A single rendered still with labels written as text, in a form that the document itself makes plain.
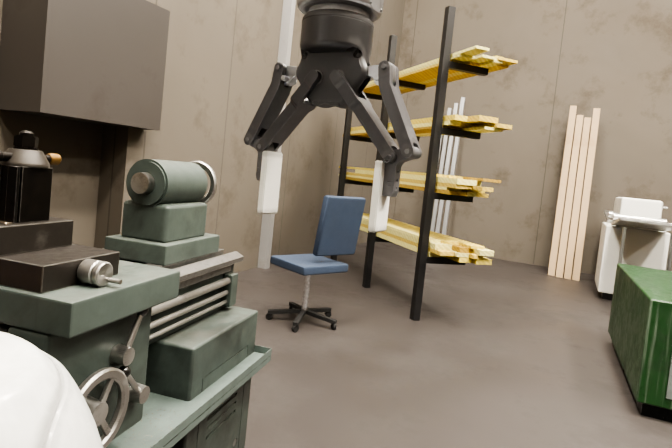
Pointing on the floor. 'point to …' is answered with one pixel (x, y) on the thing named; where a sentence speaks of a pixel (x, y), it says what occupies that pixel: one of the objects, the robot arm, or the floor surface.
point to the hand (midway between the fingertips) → (319, 211)
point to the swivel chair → (333, 207)
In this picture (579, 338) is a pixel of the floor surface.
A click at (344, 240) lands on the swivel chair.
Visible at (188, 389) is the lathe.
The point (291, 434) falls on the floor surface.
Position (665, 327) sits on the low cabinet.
